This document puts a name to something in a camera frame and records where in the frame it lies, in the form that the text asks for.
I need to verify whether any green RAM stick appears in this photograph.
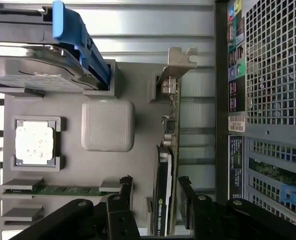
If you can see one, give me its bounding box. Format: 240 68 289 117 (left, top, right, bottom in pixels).
1 183 121 197

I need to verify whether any blue case latch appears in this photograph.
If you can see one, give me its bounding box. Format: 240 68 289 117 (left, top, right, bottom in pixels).
279 184 296 210

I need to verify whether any grey parts rack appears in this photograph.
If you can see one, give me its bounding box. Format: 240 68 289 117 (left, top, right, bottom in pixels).
0 6 182 237

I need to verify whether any open black PC case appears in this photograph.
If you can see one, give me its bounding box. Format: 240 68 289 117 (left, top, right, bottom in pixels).
214 0 296 228

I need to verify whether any silver CPU chip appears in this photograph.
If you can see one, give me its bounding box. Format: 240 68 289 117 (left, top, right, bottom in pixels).
14 119 56 167

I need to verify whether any silver hard disk drive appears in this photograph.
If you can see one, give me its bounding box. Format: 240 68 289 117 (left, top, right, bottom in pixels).
0 43 101 93

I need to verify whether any blue disk caddy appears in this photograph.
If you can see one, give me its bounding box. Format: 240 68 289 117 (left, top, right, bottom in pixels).
52 0 112 91

